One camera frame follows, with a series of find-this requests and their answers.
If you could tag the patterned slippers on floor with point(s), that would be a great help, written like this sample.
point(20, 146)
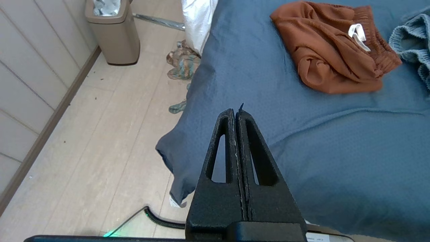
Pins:
point(183, 62)

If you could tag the thin metal rod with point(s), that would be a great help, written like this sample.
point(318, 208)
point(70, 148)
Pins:
point(158, 22)

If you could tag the light blue denim shorts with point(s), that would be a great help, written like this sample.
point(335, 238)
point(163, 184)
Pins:
point(411, 40)

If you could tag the bed with blue sheet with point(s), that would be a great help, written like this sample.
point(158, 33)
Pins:
point(336, 151)

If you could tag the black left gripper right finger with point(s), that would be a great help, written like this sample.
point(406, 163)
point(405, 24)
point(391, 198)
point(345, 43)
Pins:
point(272, 208)

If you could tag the brown trash bin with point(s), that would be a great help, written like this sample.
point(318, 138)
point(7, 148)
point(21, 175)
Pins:
point(117, 40)

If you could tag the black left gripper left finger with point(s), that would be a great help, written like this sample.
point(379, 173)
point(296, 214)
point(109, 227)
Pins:
point(215, 208)

